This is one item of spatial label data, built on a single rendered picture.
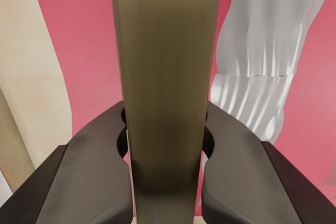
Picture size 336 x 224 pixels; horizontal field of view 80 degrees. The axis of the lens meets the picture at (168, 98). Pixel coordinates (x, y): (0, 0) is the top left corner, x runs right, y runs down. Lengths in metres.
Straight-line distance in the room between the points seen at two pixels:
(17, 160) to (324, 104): 0.30
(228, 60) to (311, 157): 0.16
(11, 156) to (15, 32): 0.11
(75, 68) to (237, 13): 0.14
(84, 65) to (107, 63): 0.02
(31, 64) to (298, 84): 0.23
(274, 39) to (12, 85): 0.22
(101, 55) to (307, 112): 0.20
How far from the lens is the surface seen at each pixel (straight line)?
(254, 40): 0.18
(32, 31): 0.19
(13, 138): 0.24
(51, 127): 0.23
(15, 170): 0.25
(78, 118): 0.21
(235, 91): 0.19
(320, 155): 0.29
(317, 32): 0.21
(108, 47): 0.17
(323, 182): 0.33
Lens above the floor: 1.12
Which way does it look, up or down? 62 degrees down
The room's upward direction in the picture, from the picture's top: 175 degrees clockwise
